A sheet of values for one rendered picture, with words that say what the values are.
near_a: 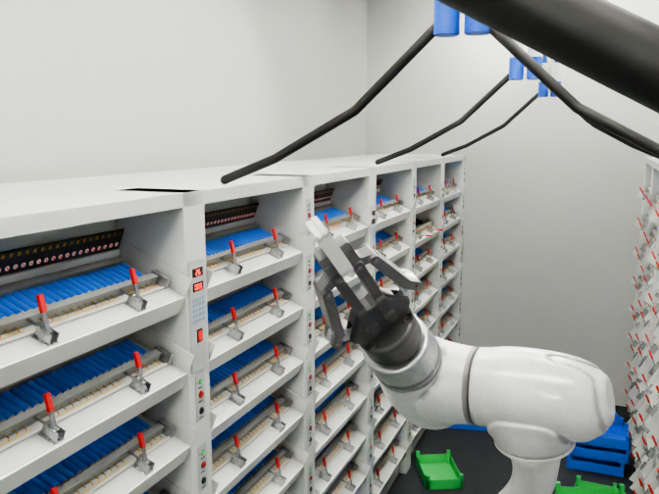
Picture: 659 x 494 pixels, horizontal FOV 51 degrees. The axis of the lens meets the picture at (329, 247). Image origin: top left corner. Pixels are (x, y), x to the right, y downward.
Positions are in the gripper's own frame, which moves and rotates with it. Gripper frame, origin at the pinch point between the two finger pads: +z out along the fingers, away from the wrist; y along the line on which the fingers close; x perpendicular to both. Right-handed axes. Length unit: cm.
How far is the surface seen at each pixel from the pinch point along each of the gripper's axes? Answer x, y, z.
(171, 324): -73, -40, -67
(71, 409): -51, -59, -48
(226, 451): -68, -56, -117
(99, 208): -69, -30, -25
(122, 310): -65, -42, -47
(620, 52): 32.8, 10.2, 34.2
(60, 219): -63, -35, -18
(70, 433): -44, -60, -46
